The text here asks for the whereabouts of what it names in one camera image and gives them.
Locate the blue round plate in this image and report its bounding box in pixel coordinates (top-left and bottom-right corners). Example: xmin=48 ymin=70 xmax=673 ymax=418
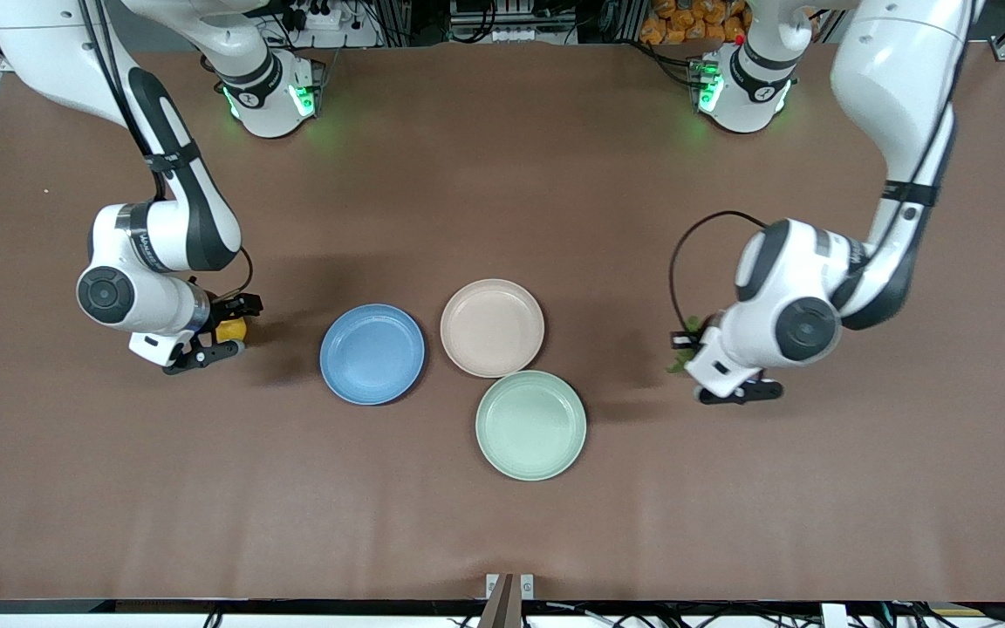
xmin=319 ymin=304 xmax=427 ymax=406

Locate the green round plate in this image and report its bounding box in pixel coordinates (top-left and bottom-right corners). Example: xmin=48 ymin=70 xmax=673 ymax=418
xmin=475 ymin=370 xmax=588 ymax=482

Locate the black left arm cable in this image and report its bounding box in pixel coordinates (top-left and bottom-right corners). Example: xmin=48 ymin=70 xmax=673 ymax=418
xmin=669 ymin=210 xmax=769 ymax=337

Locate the green lettuce leaf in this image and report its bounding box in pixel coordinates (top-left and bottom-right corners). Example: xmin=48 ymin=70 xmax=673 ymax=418
xmin=667 ymin=316 xmax=702 ymax=374

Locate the long white power strip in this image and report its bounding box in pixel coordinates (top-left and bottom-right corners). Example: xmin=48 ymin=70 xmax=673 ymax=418
xmin=492 ymin=26 xmax=578 ymax=43

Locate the metal post with brackets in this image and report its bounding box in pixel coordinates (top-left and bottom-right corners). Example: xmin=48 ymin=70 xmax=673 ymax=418
xmin=478 ymin=572 xmax=536 ymax=628

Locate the beige plate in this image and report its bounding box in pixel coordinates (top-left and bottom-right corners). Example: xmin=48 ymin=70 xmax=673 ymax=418
xmin=440 ymin=278 xmax=545 ymax=379

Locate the bag of orange items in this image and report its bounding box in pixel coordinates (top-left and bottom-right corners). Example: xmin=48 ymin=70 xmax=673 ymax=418
xmin=639 ymin=0 xmax=752 ymax=44

